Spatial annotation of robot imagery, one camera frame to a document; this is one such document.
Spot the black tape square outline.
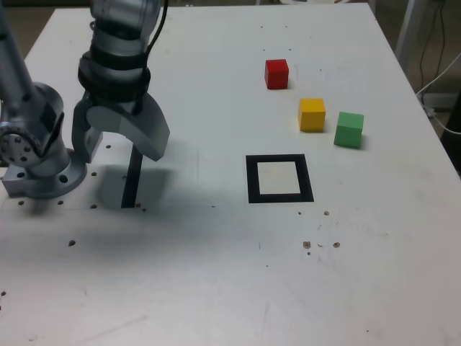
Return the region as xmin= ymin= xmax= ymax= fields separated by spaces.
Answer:
xmin=245 ymin=154 xmax=315 ymax=205

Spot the black tape strip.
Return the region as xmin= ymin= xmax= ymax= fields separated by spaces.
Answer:
xmin=121 ymin=142 xmax=143 ymax=209

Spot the black hanging cable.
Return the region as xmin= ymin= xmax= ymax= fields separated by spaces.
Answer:
xmin=419 ymin=0 xmax=447 ymax=97

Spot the yellow cube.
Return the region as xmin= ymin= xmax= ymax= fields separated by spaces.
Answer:
xmin=297 ymin=97 xmax=327 ymax=133

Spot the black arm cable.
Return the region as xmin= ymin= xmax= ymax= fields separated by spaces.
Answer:
xmin=136 ymin=0 xmax=170 ymax=112

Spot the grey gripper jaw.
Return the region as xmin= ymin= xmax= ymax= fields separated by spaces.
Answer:
xmin=86 ymin=92 xmax=171 ymax=162
xmin=71 ymin=92 xmax=105 ymax=164

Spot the red cube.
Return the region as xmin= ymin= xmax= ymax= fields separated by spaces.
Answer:
xmin=264 ymin=59 xmax=290 ymax=90

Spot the white cable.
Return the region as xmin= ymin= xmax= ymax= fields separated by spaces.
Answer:
xmin=416 ymin=53 xmax=461 ymax=135

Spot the green cube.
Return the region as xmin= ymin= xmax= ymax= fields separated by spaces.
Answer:
xmin=333 ymin=111 xmax=364 ymax=149

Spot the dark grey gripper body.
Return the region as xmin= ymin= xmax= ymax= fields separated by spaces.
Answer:
xmin=84 ymin=92 xmax=146 ymax=113

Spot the white stand post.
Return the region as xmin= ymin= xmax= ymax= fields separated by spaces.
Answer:
xmin=395 ymin=0 xmax=428 ymax=69

